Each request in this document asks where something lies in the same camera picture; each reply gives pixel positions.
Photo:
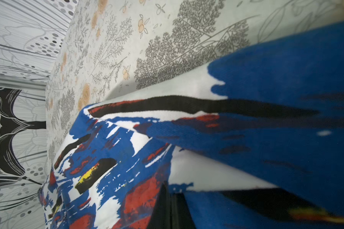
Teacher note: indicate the blue patterned long pants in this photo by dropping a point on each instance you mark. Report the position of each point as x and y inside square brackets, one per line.
[253, 140]

